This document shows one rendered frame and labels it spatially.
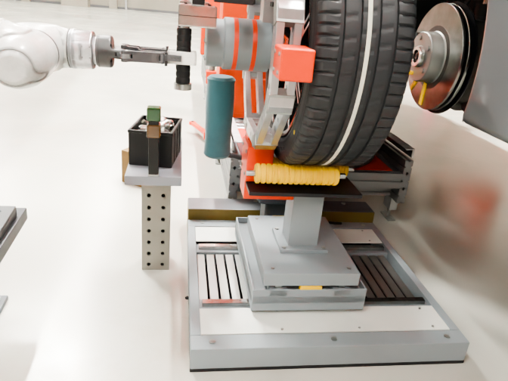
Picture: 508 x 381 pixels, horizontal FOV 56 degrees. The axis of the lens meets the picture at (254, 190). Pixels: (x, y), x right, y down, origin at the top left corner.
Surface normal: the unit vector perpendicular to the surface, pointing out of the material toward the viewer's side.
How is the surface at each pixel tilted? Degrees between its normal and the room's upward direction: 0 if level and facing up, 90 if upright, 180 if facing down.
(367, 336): 0
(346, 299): 90
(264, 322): 0
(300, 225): 90
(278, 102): 90
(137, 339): 0
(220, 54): 109
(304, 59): 90
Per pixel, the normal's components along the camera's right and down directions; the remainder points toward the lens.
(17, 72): 0.25, 0.49
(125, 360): 0.08, -0.92
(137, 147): -0.01, 0.38
